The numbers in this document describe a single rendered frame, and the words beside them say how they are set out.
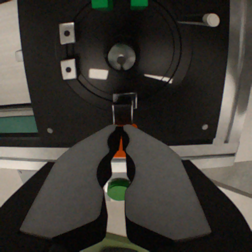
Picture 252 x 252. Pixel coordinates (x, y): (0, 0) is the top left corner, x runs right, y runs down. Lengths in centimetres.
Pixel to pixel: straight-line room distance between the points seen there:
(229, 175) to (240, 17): 169
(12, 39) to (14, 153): 18
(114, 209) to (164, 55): 42
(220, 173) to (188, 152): 151
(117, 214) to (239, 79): 44
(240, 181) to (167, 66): 184
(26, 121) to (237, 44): 30
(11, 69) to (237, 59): 32
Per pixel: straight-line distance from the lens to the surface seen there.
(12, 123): 33
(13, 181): 57
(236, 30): 27
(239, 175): 193
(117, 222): 59
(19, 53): 26
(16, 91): 34
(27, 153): 33
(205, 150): 31
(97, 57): 21
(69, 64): 20
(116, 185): 32
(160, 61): 21
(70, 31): 19
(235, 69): 27
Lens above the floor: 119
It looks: 61 degrees down
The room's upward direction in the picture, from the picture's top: 179 degrees counter-clockwise
